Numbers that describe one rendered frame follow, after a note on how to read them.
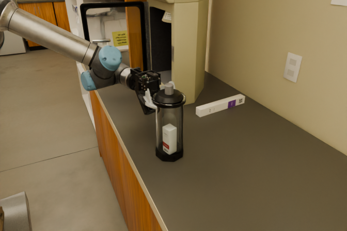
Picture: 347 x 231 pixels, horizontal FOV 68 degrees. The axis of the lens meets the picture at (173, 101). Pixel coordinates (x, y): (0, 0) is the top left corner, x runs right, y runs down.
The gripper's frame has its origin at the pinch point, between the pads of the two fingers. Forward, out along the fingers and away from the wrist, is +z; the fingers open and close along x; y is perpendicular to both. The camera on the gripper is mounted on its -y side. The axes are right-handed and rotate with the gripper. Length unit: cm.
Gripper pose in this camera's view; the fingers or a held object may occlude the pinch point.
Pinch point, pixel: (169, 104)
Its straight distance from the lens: 84.2
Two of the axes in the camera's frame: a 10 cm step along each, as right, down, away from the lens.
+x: 7.6, -3.0, 5.8
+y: 0.0, -8.9, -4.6
